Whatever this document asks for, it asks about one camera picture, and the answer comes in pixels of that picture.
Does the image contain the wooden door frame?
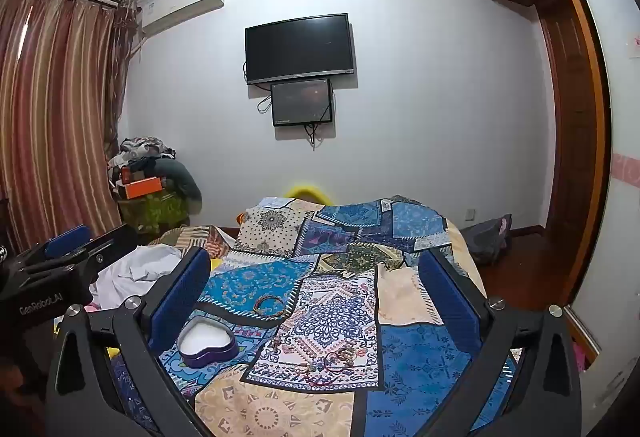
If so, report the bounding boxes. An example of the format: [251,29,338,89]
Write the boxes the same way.
[537,0,614,318]

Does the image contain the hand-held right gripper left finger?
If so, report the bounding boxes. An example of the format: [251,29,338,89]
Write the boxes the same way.
[45,246,213,437]

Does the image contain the white cloth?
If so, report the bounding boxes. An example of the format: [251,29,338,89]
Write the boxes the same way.
[90,244,184,313]

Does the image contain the large wall television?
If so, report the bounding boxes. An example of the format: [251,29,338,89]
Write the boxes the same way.
[244,13,357,86]

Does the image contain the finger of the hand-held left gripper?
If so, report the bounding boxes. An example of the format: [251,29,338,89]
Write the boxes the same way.
[10,224,93,270]
[70,223,140,280]

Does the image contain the beaded bracelet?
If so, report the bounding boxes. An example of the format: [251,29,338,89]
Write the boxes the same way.
[325,345,369,371]

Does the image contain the black monitor cable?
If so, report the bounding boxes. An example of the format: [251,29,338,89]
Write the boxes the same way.
[304,122,324,150]

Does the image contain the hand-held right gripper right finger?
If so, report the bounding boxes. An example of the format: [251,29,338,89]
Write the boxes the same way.
[417,247,583,437]

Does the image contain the green patterned cloth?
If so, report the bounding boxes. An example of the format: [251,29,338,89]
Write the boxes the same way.
[117,192,191,236]

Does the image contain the purple heart-shaped jewelry box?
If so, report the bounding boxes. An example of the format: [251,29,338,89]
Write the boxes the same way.
[176,319,239,368]

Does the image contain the yellow plastic seat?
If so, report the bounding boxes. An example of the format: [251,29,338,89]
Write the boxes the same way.
[285,184,331,206]

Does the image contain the small wall monitor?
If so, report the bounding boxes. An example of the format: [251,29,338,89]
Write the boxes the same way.
[270,78,334,127]

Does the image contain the black television cable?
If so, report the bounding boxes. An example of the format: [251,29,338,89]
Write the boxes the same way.
[244,61,273,114]

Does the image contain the pile of clothes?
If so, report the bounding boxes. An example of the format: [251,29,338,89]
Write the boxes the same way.
[107,136,203,212]

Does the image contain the patchwork blanket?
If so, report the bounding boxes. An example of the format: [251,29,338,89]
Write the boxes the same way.
[107,194,521,437]

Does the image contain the orange striped blanket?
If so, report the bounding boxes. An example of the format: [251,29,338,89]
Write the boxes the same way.
[150,224,237,264]

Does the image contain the striped brown curtain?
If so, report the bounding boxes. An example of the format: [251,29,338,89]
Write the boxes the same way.
[0,0,147,258]

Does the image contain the grey backpack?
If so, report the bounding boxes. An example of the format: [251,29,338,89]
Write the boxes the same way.
[459,213,514,268]

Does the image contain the white air conditioner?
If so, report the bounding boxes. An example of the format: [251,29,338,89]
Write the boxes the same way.
[137,0,226,38]

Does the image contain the braided cord bracelet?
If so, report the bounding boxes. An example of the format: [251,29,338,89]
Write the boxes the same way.
[252,295,292,318]

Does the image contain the orange box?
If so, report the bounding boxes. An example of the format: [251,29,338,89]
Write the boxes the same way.
[125,176,165,200]

